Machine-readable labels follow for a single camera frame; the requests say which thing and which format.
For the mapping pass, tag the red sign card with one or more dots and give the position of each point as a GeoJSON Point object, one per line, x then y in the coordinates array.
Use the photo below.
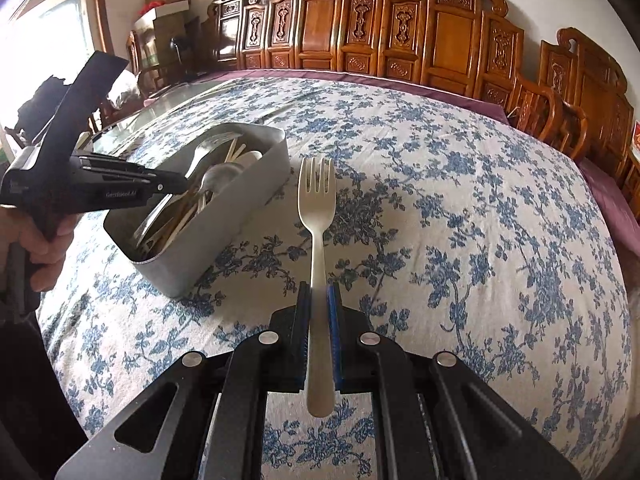
{"type": "Point", "coordinates": [635, 144]}

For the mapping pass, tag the wooden armchair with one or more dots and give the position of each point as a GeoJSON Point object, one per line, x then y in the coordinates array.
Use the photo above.
{"type": "Point", "coordinates": [540, 112]}

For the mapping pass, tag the silver metal fork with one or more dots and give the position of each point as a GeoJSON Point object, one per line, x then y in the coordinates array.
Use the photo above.
{"type": "Point", "coordinates": [316, 203]}

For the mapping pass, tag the grey metal utensil tray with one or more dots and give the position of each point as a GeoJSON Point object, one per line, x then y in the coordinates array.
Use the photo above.
{"type": "Point", "coordinates": [174, 270]}

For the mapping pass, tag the cardboard boxes stack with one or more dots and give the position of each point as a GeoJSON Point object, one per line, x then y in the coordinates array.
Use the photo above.
{"type": "Point", "coordinates": [160, 33]}

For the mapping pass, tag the carved wooden chair row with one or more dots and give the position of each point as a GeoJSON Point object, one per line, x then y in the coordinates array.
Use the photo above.
{"type": "Point", "coordinates": [465, 47]}

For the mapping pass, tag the blue floral tablecloth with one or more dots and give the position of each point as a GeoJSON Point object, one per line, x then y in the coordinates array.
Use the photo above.
{"type": "Point", "coordinates": [452, 232]}

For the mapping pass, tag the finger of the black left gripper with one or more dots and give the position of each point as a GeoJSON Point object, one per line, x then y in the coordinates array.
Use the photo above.
{"type": "Point", "coordinates": [155, 182]}

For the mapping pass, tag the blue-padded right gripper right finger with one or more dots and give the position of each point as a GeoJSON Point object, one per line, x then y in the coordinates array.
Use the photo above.
{"type": "Point", "coordinates": [350, 362]}

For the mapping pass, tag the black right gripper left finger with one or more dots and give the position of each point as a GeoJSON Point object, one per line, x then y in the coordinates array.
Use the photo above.
{"type": "Point", "coordinates": [288, 367]}

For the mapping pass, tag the pale wooden chopstick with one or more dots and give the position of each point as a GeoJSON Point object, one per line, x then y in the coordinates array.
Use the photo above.
{"type": "Point", "coordinates": [200, 209]}

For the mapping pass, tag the person's left hand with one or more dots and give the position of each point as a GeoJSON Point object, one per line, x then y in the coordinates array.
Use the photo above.
{"type": "Point", "coordinates": [18, 228]}

